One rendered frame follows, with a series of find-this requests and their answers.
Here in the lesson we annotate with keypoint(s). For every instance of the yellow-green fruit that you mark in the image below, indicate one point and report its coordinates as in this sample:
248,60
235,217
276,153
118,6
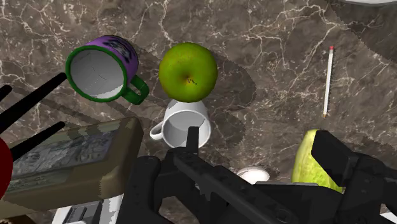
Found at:
305,167

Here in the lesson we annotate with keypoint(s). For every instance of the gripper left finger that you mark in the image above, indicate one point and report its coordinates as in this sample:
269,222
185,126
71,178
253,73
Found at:
217,183

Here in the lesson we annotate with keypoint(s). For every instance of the long black stick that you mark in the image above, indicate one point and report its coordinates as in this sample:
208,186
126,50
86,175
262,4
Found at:
31,100

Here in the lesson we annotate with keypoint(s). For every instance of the green apple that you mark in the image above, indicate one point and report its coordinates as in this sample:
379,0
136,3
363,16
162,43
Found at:
187,71

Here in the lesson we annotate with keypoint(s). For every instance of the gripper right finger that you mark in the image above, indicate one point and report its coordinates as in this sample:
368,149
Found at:
356,173

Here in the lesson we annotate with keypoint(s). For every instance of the white mug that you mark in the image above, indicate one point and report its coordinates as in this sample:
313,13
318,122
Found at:
180,122

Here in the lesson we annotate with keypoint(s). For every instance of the dark red round object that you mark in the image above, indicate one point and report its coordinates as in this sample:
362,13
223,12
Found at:
4,167

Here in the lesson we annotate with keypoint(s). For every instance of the small white round object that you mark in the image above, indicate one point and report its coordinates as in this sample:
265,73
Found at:
252,174

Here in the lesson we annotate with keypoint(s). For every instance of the white and grey device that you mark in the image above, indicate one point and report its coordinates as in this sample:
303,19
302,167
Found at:
86,212

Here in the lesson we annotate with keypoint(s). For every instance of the white pencil with red eraser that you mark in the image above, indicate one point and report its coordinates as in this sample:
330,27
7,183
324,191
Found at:
327,80

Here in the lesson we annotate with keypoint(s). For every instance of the olive-brown book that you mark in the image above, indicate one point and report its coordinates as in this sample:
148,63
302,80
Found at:
71,167

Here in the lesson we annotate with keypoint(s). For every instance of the short black stick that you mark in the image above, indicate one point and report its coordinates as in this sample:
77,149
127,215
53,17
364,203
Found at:
4,91

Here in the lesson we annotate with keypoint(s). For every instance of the purple mug with green rim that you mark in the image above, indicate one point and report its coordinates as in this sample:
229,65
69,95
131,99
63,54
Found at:
93,74

